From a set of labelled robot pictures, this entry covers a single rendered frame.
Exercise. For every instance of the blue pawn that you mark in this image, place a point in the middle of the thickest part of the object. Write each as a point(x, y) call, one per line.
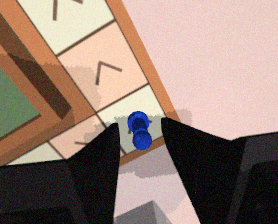
point(138, 123)

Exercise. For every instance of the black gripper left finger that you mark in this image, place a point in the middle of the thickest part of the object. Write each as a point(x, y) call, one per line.
point(86, 182)

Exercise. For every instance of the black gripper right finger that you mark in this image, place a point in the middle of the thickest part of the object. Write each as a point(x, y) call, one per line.
point(213, 170)

